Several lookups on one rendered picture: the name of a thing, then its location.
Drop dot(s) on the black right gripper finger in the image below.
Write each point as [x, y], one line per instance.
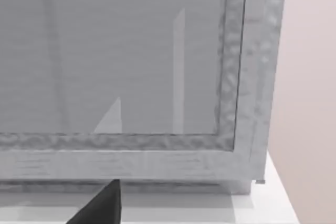
[106, 206]

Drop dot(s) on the grey cabinet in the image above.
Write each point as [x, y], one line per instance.
[258, 103]

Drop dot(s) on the grey cabinet door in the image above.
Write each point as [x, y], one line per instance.
[118, 64]

